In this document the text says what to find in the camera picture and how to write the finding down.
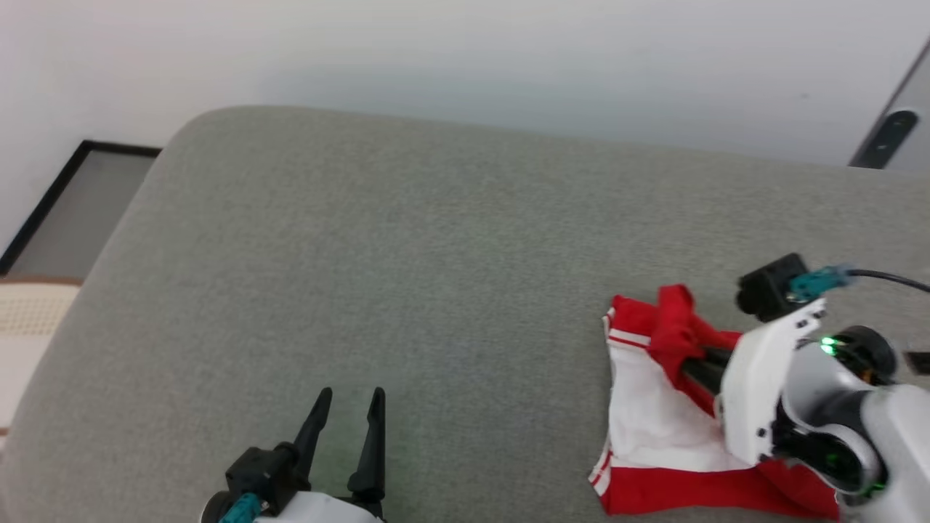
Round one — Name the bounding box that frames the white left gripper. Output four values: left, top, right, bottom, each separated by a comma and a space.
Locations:
272, 387, 387, 523

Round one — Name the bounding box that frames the dark door edge strip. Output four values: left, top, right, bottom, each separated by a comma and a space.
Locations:
849, 36, 930, 171

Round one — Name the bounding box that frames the black oval door fitting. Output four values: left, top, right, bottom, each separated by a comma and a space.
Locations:
856, 109, 920, 169

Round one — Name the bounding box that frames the teal plug left camera cable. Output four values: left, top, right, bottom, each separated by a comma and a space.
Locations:
218, 492, 263, 523

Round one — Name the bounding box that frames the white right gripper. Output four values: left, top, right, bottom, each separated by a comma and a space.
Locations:
680, 297, 829, 466

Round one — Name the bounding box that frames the teal plug camera cable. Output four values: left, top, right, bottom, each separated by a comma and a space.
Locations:
788, 264, 930, 304
218, 492, 263, 523

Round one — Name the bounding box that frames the red and white shirt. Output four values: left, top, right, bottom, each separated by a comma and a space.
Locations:
589, 283, 844, 521

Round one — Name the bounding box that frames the grey door panel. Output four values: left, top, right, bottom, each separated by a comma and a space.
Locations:
883, 54, 930, 175

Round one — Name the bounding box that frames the black baseboard strip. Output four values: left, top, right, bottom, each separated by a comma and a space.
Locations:
0, 140, 163, 277

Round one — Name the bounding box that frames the teal plug right camera cable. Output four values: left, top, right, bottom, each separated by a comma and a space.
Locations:
788, 264, 930, 304

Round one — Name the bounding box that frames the grey fabric sofa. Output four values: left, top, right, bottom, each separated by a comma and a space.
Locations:
0, 105, 930, 523

